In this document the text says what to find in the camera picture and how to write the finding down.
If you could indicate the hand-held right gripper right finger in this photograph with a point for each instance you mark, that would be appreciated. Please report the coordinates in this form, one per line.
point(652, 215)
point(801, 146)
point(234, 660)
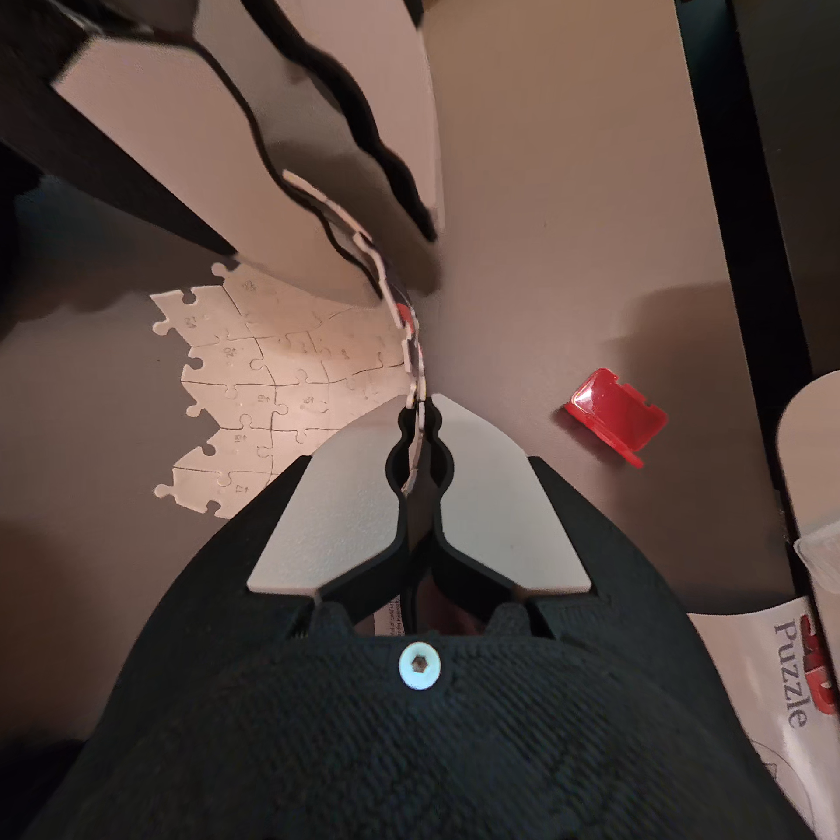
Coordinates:
point(512, 518)

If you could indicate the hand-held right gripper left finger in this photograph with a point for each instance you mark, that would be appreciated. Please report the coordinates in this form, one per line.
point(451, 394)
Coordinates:
point(328, 518)

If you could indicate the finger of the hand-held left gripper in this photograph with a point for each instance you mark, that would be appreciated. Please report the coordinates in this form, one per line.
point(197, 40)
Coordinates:
point(184, 144)
point(380, 79)

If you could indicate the white curved puzzle sheet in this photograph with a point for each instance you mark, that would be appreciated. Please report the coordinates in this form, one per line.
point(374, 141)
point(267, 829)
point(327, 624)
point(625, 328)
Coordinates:
point(262, 367)

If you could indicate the red plastic piece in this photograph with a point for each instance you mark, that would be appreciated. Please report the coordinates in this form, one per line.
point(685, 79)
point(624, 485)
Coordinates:
point(617, 413)

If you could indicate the printed instruction leaflet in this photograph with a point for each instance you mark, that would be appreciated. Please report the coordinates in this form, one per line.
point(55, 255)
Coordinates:
point(754, 689)

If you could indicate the clear plastic container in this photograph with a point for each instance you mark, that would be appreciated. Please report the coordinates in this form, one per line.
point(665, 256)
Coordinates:
point(820, 558)

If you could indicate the dark furniture panel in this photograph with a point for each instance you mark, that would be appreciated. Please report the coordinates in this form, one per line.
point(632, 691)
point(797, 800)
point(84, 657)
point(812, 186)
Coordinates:
point(774, 164)

